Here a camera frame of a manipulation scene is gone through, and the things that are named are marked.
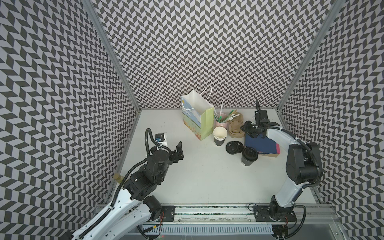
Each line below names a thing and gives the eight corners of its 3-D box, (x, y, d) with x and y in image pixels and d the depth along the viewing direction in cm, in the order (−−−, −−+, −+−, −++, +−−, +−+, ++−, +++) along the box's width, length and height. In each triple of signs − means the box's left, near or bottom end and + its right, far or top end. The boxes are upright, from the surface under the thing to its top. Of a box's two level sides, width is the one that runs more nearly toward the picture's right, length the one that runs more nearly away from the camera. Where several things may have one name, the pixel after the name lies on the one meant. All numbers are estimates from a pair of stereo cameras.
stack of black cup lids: (226, 154, 96) (227, 151, 93) (225, 143, 101) (225, 141, 98) (243, 154, 96) (244, 151, 93) (241, 143, 101) (242, 141, 98)
